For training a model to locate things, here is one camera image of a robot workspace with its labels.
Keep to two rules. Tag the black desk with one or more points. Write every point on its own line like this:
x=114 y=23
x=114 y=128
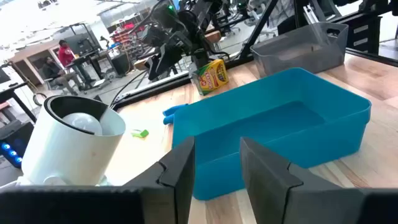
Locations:
x=12 y=93

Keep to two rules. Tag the person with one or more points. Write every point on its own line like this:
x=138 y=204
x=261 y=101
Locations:
x=66 y=54
x=54 y=73

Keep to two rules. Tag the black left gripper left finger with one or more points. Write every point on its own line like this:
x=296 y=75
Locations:
x=174 y=186

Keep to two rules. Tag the yellow green crayon box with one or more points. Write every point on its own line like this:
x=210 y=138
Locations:
x=211 y=76

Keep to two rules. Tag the black drawer unit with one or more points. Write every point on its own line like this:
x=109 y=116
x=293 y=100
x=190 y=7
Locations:
x=362 y=34

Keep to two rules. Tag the grey translucent plastic bin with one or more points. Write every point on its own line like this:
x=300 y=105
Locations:
x=295 y=53

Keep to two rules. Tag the blue plastic bin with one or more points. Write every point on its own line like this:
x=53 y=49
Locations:
x=280 y=130

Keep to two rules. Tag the black monitor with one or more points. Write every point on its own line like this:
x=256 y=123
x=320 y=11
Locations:
x=79 y=43

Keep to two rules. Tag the shelf with red bins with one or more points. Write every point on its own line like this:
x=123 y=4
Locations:
x=126 y=37

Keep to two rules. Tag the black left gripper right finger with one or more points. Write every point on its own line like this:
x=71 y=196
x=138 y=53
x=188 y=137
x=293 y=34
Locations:
x=273 y=193

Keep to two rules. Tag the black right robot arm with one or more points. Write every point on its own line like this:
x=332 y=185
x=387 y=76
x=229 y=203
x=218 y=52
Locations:
x=199 y=25

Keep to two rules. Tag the white desk lamp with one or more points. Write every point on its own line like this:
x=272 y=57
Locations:
x=62 y=149

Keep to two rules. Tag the green eraser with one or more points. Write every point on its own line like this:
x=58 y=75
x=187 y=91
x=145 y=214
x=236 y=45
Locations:
x=140 y=133

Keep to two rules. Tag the wooden cabinet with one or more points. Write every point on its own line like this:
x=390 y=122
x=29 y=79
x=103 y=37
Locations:
x=28 y=57

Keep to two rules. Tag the black computer with lights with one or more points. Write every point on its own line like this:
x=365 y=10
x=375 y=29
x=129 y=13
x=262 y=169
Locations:
x=15 y=146

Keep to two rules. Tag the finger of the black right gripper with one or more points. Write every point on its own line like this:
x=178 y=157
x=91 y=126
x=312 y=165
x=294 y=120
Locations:
x=154 y=68
x=171 y=59

